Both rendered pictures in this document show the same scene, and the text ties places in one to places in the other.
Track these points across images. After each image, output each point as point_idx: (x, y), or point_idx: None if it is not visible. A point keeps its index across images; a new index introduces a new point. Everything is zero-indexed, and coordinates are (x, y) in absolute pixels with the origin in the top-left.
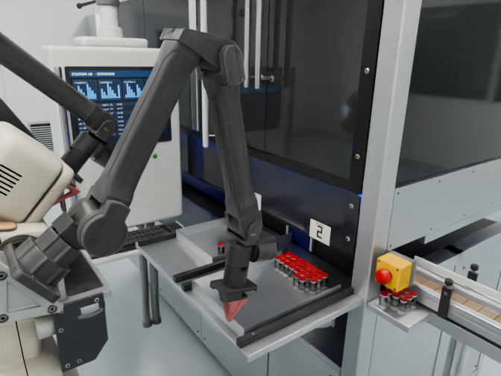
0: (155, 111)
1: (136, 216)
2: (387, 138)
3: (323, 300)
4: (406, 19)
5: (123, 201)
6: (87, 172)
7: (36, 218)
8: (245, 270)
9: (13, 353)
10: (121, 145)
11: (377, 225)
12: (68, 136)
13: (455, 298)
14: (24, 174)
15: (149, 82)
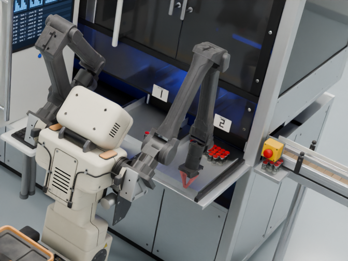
0: (193, 92)
1: (39, 103)
2: (278, 75)
3: (231, 169)
4: (298, 13)
5: (176, 137)
6: (12, 72)
7: (118, 145)
8: (200, 158)
9: (87, 218)
10: (177, 110)
11: (265, 122)
12: (12, 47)
13: (303, 162)
14: (120, 125)
15: (190, 77)
